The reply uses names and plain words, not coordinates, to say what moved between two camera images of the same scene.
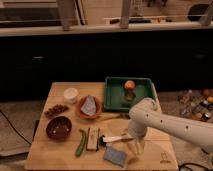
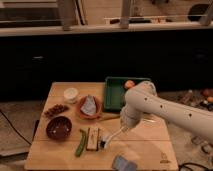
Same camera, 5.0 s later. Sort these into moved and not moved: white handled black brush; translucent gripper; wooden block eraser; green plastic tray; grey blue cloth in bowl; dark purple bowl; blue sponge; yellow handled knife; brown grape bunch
Moved: translucent gripper; white handled black brush; blue sponge
Not moved: yellow handled knife; brown grape bunch; dark purple bowl; grey blue cloth in bowl; green plastic tray; wooden block eraser
